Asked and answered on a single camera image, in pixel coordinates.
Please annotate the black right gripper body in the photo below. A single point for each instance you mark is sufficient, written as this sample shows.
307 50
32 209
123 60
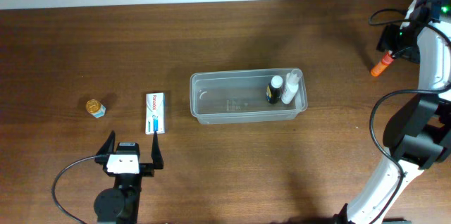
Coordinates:
389 41

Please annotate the white squeeze bottle clear cap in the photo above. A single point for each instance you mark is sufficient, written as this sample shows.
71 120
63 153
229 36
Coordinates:
291 86

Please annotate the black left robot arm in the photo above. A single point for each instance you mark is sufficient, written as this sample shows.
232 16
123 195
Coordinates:
120 204

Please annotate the orange tablet tube white cap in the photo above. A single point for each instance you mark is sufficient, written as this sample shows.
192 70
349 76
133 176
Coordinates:
385 61

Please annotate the dark syrup bottle white cap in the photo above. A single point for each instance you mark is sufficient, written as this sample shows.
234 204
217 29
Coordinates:
273 89

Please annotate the white Panadol box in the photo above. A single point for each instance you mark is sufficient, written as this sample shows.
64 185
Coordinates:
155 113

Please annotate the small jar gold lid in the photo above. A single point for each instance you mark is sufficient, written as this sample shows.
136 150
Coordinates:
95 108

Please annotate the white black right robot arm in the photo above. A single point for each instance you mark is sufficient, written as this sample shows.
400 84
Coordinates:
418 135

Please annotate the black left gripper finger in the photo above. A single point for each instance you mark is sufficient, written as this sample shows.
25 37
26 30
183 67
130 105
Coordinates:
156 155
108 146

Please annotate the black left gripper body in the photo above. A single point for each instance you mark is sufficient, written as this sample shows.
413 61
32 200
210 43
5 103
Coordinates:
146 171

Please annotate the clear plastic container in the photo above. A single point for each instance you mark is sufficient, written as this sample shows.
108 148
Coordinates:
239 96

